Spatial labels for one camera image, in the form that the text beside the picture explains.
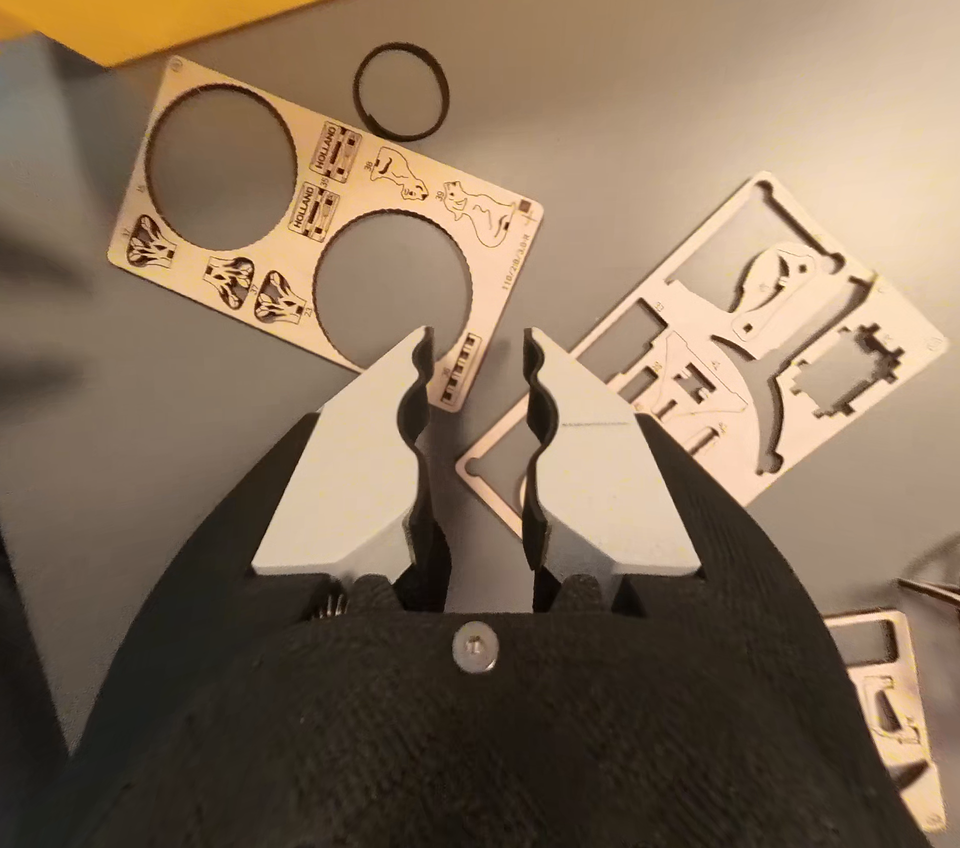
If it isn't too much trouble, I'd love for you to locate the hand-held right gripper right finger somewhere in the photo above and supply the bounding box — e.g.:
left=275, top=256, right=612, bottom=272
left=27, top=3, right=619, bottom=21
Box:
left=521, top=326, right=704, bottom=613

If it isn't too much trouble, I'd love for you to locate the wooden sheet with many holes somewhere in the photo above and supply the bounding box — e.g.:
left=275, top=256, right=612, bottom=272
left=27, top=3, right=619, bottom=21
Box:
left=823, top=609, right=948, bottom=833

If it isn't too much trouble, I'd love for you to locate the wooden sheet with stepped cutout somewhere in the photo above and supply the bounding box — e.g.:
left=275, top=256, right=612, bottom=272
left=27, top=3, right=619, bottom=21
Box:
left=455, top=170, right=950, bottom=540

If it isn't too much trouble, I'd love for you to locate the wooden bicycle model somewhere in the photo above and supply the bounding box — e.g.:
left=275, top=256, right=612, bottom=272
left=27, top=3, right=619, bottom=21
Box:
left=896, top=540, right=960, bottom=613

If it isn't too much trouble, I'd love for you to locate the black rubber band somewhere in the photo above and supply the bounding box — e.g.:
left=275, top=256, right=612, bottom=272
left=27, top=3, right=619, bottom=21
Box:
left=352, top=41, right=451, bottom=142

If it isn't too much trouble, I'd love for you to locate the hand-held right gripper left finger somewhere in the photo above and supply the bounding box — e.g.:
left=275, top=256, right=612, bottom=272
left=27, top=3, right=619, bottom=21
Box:
left=251, top=325, right=451, bottom=613

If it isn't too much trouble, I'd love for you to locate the wooden sheet with round holes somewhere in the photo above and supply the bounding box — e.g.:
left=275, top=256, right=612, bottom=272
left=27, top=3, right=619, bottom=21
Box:
left=107, top=56, right=545, bottom=414

